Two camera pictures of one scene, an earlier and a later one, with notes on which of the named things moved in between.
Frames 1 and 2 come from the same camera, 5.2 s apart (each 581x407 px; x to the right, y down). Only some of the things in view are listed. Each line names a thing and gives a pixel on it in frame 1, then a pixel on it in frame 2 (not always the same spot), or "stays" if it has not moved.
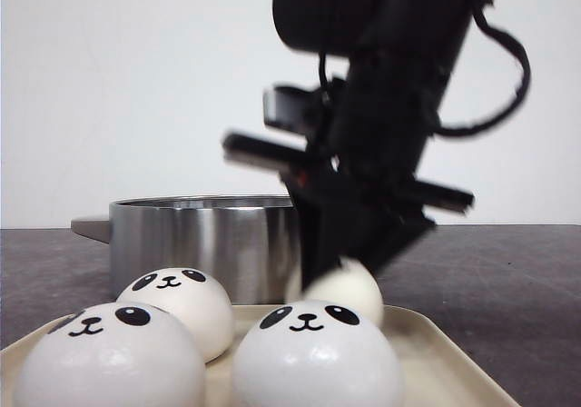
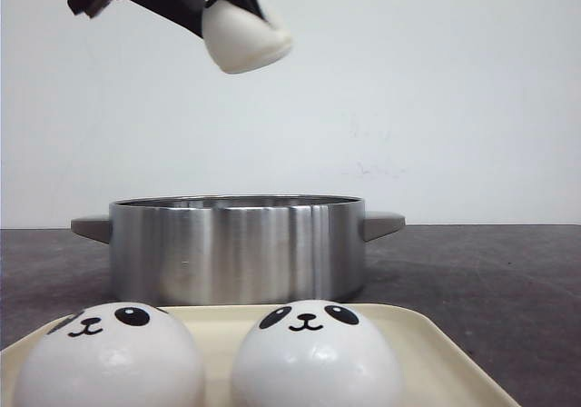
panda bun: (315, 353) stays
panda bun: (116, 354) stays
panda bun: (192, 296) → (239, 42)
